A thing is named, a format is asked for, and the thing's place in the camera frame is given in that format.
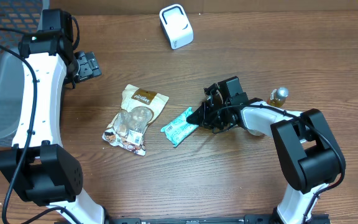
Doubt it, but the mint green wipes pack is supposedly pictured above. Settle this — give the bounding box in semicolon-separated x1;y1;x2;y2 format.
160;107;198;147

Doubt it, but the yellow dish soap bottle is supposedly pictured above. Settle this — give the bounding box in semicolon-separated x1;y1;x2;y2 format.
267;87;289;108

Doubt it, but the brown white snack bag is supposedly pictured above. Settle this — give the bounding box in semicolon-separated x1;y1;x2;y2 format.
102;84;169;156

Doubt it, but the green lid seasoning jar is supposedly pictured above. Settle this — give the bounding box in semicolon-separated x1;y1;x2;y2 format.
248;129;264;136

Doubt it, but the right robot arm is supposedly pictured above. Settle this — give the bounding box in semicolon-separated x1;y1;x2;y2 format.
186;76;346;223

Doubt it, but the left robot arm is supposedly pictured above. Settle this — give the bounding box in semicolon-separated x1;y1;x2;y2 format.
0;9;109;223

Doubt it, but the white barcode scanner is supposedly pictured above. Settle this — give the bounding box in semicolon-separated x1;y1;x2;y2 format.
159;4;194;50

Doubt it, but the grey plastic shopping basket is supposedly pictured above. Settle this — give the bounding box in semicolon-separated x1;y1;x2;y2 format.
0;0;50;147

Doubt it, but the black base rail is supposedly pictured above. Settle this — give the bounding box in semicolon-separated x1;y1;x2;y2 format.
54;213;331;224

